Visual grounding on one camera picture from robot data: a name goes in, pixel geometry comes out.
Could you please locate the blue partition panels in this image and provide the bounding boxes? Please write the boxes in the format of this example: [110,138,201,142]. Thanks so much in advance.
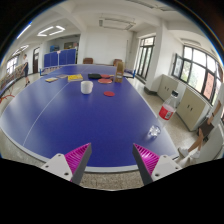
[43,48,78,68]

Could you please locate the yellow book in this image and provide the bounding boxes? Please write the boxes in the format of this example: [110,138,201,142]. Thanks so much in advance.
[67,74,84,83]

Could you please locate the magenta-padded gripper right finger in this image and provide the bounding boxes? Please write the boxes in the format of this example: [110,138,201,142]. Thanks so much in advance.
[132,143,183,186]

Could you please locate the tall black-framed window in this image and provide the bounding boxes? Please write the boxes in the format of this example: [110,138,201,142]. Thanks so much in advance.
[136,35,156,80]

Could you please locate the ceiling air conditioner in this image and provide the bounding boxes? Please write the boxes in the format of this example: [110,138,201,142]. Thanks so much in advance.
[98,17,136,31]

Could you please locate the black flat case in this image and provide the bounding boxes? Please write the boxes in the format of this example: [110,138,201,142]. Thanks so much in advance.
[87,73,103,80]

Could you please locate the dark door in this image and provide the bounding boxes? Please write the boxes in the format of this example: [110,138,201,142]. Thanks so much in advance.
[32,47,41,74]

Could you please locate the person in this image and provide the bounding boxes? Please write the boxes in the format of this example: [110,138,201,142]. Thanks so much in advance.
[177,99,224,160]
[21,53,31,88]

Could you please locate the white mug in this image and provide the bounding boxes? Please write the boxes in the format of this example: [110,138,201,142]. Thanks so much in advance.
[80,80,94,95]

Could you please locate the clear red-labelled drink bottle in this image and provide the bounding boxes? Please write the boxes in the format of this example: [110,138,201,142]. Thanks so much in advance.
[148,89,180,138]

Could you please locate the beige two-door cabinet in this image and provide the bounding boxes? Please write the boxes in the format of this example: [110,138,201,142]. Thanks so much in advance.
[175,87,211,132]
[157,74,183,102]

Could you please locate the ceiling lights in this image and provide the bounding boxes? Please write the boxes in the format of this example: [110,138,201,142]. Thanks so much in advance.
[9,22,67,57]

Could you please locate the flat round red coaster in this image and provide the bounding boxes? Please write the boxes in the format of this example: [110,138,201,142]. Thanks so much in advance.
[103,90,116,98]

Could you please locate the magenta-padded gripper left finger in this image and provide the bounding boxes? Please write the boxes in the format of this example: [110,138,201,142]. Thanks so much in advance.
[40,142,93,186]

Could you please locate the large black-framed window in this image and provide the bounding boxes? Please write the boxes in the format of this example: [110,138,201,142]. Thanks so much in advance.
[171,44,224,105]

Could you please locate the brown cardboard box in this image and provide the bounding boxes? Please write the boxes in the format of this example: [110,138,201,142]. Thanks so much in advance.
[114,60,125,84]

